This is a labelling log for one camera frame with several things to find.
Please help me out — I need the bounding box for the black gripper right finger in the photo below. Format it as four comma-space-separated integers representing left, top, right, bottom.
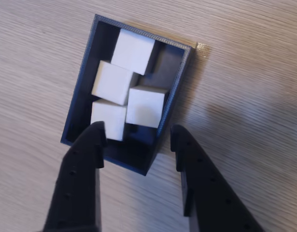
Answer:
170, 124, 266, 232

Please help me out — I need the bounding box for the black open box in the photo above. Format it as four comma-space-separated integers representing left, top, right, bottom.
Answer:
60, 14, 193, 176

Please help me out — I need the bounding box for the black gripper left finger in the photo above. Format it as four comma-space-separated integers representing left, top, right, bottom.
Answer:
43, 121, 108, 232

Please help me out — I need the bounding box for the white cube block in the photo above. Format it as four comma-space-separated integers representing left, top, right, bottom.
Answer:
125, 84, 170, 129
90, 99, 127, 142
111, 28, 156, 76
91, 59, 134, 106

